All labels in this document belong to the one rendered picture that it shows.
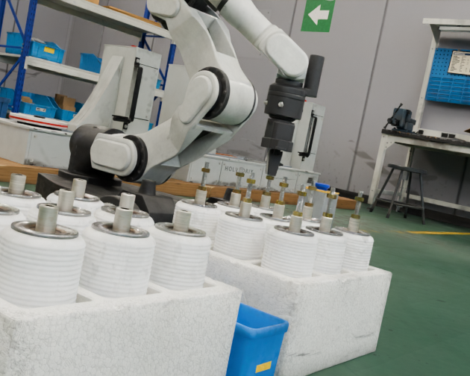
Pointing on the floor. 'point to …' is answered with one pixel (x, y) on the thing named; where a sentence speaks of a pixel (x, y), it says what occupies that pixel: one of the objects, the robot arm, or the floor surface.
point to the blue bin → (256, 342)
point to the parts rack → (104, 15)
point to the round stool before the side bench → (406, 193)
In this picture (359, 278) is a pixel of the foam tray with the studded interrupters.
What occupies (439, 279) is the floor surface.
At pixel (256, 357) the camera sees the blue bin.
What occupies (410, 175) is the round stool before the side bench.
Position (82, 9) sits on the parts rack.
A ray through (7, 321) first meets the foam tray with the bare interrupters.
